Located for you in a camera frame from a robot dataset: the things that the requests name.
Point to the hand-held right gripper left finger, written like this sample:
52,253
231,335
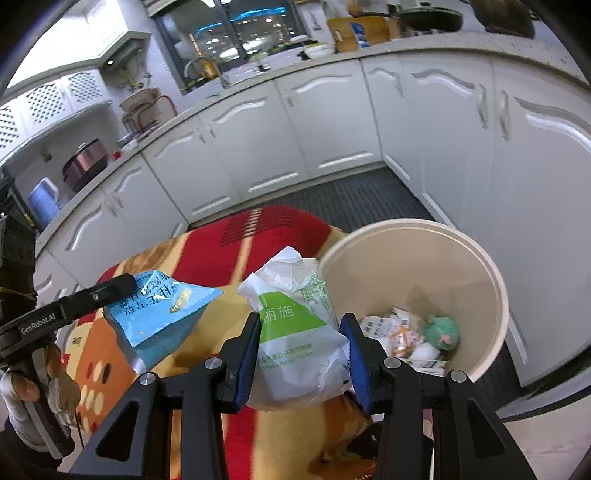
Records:
245,364

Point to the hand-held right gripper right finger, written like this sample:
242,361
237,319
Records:
359,367

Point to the dark window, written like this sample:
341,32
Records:
231,37

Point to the printed white leaflet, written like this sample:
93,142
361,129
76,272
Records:
429,366

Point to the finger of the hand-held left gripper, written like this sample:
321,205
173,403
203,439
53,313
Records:
101,291

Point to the green cloth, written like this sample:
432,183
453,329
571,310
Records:
441,333

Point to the white wall cabinet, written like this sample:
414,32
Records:
83,37

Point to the white cutting board red rim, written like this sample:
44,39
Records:
167,107

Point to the white bowl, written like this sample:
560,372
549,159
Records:
318,50

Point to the blue white packet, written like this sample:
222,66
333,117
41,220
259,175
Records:
362,36

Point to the blue snack bag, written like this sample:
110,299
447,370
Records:
152,318

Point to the wooden cutting board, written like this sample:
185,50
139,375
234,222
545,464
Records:
341,34

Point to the printed blanket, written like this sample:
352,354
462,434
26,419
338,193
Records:
277,226

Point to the person's left hand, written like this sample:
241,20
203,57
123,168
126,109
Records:
60,385

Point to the white kitchen cabinets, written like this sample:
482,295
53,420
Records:
323,120

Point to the white lattice door cabinet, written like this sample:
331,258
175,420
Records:
51,99

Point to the dark ribbed floor mat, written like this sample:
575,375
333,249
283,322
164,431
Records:
351,198

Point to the dark cooking pot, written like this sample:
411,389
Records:
503,18

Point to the yellow bottle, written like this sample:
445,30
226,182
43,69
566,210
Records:
210,69

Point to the green white tissue packet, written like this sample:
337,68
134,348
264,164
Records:
295,350

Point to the beige bowl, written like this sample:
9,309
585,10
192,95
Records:
138,101

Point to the black wok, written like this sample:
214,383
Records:
429,19

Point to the blue kettle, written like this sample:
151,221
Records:
44,203

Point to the beige trash bin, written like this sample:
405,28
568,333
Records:
415,263

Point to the red rice cooker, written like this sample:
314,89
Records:
85,164

